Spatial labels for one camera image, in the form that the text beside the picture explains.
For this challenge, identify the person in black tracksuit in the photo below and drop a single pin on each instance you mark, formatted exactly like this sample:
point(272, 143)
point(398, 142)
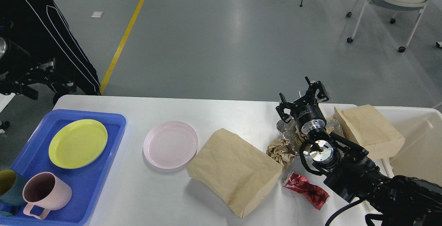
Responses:
point(40, 28)

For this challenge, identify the red foil wrapper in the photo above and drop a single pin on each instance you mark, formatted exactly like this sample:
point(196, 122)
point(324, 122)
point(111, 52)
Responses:
point(314, 194)

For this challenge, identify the pink plate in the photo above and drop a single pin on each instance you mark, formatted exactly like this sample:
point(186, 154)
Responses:
point(170, 145)

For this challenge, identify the small brown paper bag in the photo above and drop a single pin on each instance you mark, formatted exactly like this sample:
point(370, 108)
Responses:
point(367, 127)

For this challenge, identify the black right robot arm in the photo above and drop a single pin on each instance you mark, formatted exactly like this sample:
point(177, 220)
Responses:
point(352, 175)

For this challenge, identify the yellow plate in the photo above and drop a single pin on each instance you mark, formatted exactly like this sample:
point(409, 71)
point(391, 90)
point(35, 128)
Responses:
point(78, 144)

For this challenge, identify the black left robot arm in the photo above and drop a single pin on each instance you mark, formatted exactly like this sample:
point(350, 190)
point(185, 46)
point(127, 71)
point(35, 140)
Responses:
point(13, 55)

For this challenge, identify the white plastic bin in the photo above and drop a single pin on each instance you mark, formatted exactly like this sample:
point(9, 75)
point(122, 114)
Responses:
point(420, 155)

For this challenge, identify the large brown paper bag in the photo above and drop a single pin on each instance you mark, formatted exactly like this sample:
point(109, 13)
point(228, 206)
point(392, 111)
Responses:
point(239, 173)

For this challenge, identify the blue plastic tray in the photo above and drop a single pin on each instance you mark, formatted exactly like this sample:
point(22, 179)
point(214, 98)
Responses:
point(86, 182)

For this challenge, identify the crumpled brown paper ball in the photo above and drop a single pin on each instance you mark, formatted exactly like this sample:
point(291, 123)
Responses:
point(282, 152)

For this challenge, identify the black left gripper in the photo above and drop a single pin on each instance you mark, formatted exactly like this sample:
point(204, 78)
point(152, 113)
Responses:
point(56, 73)

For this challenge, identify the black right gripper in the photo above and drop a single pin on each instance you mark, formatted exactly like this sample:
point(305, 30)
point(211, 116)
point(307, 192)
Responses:
point(309, 117)

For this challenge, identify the pink mug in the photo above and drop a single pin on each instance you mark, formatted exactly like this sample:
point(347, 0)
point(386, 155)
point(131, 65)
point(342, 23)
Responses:
point(43, 193)

